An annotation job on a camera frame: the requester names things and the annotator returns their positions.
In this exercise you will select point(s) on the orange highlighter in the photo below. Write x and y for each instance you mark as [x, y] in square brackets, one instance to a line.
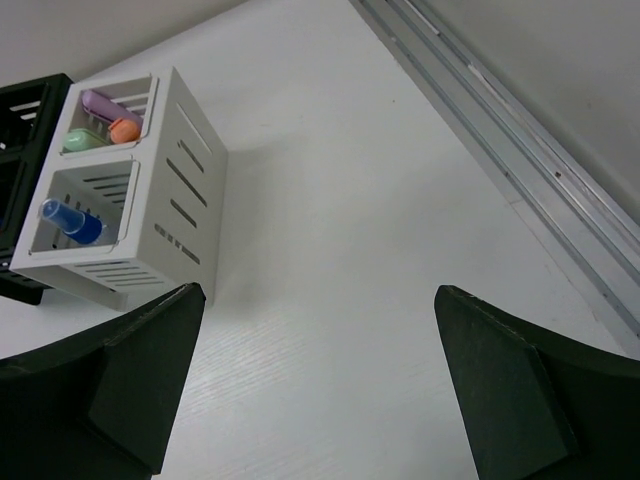
[124, 130]

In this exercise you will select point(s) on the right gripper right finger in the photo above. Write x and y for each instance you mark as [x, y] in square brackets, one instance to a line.
[536, 404]

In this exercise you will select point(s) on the white slotted container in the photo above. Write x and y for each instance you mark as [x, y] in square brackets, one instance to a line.
[163, 194]

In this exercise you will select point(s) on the green highlighter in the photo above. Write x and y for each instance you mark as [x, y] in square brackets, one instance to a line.
[79, 140]

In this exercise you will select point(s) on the black slotted container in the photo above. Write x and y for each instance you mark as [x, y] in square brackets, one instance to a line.
[29, 115]

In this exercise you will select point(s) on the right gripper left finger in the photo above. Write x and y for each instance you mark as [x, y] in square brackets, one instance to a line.
[102, 401]

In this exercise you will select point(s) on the clear bottle blue cap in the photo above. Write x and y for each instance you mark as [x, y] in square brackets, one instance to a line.
[80, 226]

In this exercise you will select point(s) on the aluminium right rail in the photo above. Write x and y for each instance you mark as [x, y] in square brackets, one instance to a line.
[595, 240]

